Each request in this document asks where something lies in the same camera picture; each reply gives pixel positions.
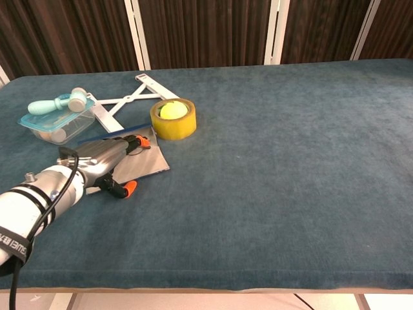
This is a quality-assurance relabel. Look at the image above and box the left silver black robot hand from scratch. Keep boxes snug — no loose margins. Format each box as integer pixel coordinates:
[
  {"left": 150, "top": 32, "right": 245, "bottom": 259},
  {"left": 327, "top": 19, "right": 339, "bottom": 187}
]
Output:
[{"left": 74, "top": 134, "right": 152, "bottom": 200}]

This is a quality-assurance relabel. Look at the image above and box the beige item inside container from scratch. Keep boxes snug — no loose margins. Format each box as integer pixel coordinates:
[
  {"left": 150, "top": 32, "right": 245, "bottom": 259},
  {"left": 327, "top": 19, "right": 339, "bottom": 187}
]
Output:
[{"left": 41, "top": 127, "right": 68, "bottom": 143}]

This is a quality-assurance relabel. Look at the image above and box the clear blue plastic container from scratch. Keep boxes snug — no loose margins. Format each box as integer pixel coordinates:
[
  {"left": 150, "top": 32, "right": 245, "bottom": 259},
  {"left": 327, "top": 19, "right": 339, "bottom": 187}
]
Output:
[{"left": 17, "top": 96, "right": 97, "bottom": 145}]

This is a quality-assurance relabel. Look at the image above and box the mint handheld fan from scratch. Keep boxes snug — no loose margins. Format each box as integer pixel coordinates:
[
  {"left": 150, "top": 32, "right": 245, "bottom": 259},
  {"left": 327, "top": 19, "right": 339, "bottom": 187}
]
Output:
[{"left": 27, "top": 87, "right": 88, "bottom": 115}]

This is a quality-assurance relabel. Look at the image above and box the yellow tape roll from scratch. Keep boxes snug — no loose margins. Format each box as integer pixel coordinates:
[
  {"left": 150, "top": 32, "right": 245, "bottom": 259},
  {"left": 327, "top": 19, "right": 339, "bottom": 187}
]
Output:
[{"left": 149, "top": 98, "right": 197, "bottom": 141}]

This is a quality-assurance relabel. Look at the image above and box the yellow-green tennis ball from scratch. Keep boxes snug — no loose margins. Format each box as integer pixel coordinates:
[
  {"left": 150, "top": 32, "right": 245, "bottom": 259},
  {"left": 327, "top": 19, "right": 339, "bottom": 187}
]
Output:
[{"left": 159, "top": 100, "right": 188, "bottom": 119}]

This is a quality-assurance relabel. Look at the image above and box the white folding laptop stand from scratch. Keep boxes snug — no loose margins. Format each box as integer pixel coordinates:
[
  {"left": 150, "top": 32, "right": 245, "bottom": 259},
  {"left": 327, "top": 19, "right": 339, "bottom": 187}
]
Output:
[{"left": 86, "top": 73, "right": 180, "bottom": 133}]

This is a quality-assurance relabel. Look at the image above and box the dark brown slatted screen panel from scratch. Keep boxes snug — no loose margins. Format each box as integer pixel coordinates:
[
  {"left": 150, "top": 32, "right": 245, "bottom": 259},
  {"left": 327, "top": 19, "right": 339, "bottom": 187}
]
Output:
[
  {"left": 138, "top": 0, "right": 274, "bottom": 70},
  {"left": 358, "top": 0, "right": 413, "bottom": 61},
  {"left": 280, "top": 0, "right": 372, "bottom": 65},
  {"left": 0, "top": 0, "right": 141, "bottom": 80}
]

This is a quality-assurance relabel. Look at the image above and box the blue table cloth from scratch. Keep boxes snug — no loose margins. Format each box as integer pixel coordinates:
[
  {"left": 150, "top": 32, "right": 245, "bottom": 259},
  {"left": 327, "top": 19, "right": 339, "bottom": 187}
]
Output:
[{"left": 0, "top": 58, "right": 413, "bottom": 293}]

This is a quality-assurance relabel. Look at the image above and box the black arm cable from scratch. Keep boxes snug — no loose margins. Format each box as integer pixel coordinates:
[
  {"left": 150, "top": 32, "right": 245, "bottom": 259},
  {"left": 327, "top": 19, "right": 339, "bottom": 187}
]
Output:
[{"left": 8, "top": 146, "right": 80, "bottom": 310}]

